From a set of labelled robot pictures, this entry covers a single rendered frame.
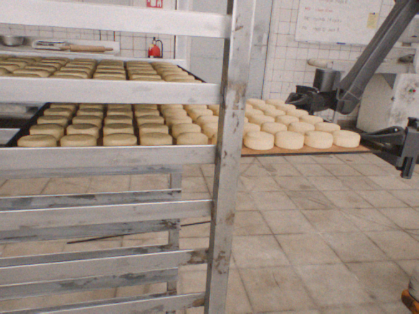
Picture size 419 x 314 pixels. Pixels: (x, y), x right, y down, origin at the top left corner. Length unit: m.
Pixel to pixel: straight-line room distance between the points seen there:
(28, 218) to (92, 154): 0.13
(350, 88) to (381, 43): 0.15
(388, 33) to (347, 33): 3.96
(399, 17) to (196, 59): 3.54
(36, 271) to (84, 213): 0.12
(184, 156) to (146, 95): 0.11
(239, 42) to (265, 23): 4.23
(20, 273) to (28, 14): 0.36
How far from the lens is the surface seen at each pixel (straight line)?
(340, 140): 0.65
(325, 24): 4.95
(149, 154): 0.50
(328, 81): 1.06
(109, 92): 0.47
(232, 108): 0.47
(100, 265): 0.58
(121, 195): 0.99
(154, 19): 0.47
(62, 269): 0.59
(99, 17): 0.47
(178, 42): 0.90
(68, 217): 0.54
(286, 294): 1.78
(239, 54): 0.46
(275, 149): 0.58
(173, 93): 0.48
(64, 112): 0.71
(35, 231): 1.05
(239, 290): 1.75
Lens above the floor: 1.13
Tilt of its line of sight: 19 degrees down
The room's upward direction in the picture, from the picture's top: 4 degrees clockwise
